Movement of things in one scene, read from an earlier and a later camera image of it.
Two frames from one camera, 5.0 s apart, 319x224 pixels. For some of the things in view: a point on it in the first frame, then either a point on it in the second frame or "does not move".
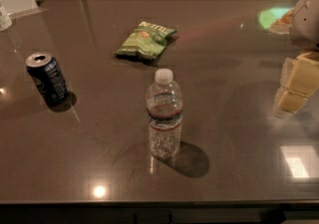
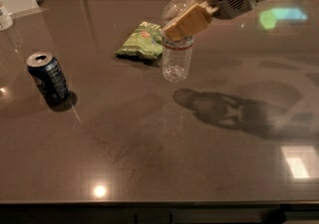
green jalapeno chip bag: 146,40 does not move
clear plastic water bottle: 164,114 -> 176,55
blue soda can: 48,76 does not move
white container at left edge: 5,19 does not move
